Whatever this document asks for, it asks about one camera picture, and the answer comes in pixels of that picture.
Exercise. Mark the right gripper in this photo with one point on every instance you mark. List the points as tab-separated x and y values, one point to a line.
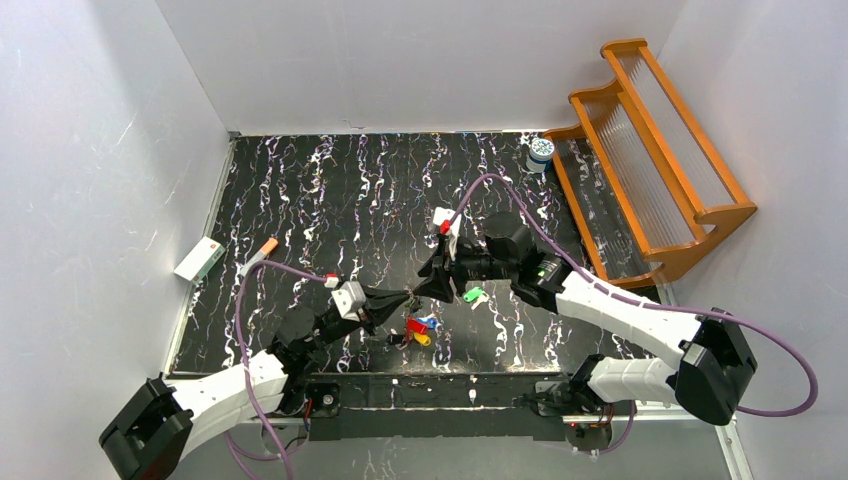
450	273

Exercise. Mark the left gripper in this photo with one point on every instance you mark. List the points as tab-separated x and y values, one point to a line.
369	310

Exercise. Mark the keyring with coloured tags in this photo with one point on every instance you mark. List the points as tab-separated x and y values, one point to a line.
417	328

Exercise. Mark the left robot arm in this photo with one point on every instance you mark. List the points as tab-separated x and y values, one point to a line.
161	424

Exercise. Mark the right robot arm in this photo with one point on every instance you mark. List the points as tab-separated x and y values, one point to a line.
699	362

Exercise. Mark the green tagged loose key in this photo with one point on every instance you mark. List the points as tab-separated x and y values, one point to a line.
475	297

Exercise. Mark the orange white marker tube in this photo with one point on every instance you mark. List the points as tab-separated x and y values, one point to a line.
261	254

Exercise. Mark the small white blue jar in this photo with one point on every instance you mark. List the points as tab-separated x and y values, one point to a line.
540	154

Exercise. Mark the white cardboard box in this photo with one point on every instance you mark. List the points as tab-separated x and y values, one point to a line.
195	266

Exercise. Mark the orange wooden rack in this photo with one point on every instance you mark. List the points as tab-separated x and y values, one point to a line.
675	191

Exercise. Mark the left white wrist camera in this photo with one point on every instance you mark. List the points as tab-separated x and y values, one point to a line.
348	296

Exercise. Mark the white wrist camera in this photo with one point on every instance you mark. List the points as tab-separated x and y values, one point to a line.
446	222
348	296

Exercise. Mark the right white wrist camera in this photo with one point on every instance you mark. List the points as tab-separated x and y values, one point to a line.
446	222

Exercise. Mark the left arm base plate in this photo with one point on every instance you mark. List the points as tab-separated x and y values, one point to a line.
311	400

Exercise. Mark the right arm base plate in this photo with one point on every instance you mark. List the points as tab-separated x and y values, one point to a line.
557	398

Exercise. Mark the aluminium rail frame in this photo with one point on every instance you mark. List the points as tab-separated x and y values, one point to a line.
458	406

